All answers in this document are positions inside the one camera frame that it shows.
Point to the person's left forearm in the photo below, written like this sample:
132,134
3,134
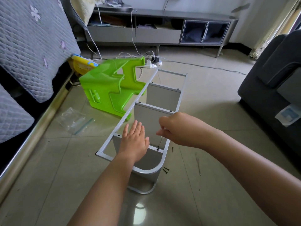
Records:
103,195

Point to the grey textured furniture cover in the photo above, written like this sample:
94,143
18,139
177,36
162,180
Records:
28,58

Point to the long white power strip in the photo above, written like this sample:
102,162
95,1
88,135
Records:
149,65

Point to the pile of pale cloth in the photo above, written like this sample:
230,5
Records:
84,7

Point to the person's left hand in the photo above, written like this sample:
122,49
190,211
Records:
134,143

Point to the white power strip with plugs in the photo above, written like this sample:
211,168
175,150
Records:
156,59

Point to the clear plastic screw bag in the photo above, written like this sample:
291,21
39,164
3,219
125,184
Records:
74,121

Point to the person's right forearm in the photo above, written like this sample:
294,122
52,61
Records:
254,176

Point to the pile of black screws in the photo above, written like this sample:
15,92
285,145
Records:
165,170

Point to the white metal frame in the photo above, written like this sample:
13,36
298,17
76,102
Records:
146,188
120,127

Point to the person's right hand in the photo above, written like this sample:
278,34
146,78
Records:
186,130

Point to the patterned beige curtain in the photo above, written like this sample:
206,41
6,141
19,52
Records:
277,25

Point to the grey sofa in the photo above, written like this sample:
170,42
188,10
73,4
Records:
273,87

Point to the grey marble TV cabinet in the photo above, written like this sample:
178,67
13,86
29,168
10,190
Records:
164,28

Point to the green plastic stool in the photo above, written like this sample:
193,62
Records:
106,87

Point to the yellow plastic basket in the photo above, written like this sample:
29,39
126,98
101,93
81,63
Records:
82,66

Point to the chrome metal base rail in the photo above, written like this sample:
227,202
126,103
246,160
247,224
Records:
28,148

